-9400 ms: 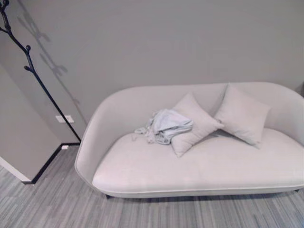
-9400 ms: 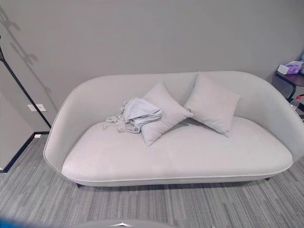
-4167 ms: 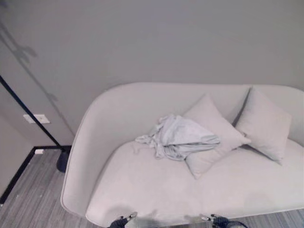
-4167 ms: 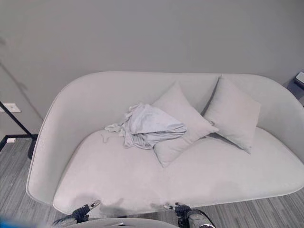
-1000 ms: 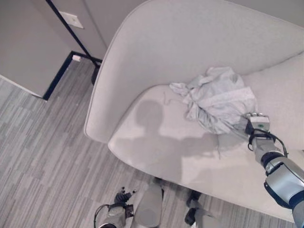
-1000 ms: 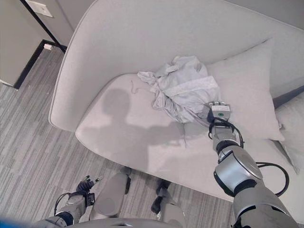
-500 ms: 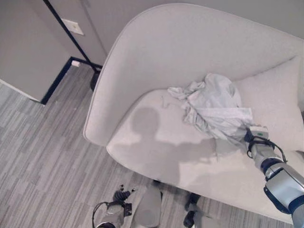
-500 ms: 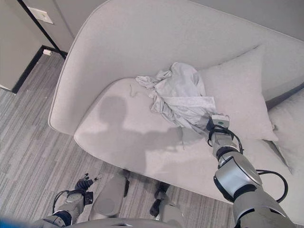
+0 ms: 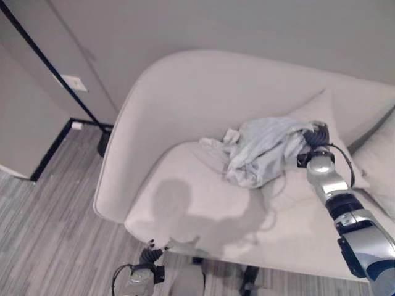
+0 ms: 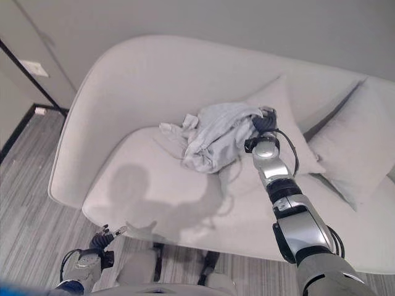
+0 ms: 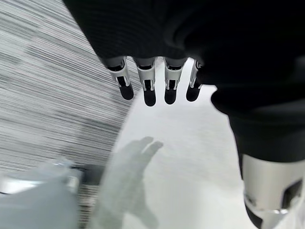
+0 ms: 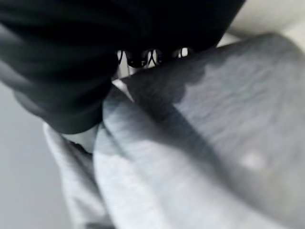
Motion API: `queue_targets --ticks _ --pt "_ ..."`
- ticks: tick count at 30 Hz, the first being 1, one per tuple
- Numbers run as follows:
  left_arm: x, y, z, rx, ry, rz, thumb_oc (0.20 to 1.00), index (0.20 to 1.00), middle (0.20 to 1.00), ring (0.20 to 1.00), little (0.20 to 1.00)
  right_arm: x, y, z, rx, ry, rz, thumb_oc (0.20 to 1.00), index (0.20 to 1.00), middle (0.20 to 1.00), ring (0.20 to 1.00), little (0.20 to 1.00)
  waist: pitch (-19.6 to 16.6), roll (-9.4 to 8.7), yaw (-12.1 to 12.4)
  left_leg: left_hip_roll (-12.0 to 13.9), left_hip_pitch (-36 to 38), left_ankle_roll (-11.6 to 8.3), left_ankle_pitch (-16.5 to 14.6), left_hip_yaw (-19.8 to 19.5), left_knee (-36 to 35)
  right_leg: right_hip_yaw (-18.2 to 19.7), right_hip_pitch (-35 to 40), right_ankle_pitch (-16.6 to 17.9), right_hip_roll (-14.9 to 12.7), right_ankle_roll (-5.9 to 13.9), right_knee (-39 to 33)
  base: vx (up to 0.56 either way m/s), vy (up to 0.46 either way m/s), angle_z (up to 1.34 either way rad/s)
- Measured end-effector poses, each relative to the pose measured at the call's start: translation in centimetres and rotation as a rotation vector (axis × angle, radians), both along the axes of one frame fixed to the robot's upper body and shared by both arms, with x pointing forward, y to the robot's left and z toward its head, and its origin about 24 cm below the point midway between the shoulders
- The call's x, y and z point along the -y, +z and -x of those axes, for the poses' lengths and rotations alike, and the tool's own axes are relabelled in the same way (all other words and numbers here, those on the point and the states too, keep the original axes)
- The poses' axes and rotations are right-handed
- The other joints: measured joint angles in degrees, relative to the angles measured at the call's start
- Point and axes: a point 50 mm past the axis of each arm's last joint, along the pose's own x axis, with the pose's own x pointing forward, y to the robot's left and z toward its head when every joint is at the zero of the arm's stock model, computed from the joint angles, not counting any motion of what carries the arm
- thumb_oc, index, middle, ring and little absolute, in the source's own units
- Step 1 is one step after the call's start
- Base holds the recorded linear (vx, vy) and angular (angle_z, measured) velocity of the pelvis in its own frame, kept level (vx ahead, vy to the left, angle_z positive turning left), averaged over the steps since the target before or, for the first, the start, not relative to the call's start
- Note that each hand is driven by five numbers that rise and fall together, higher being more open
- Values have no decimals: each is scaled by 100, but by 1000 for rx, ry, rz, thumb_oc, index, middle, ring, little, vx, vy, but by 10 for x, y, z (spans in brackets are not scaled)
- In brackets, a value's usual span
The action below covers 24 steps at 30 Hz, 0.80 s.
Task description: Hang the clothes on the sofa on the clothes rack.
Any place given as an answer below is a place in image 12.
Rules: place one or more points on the light grey garment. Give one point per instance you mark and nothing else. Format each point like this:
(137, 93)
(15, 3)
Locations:
(190, 143)

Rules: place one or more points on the right robot hand black cloth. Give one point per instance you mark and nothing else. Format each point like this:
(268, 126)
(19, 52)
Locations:
(71, 47)

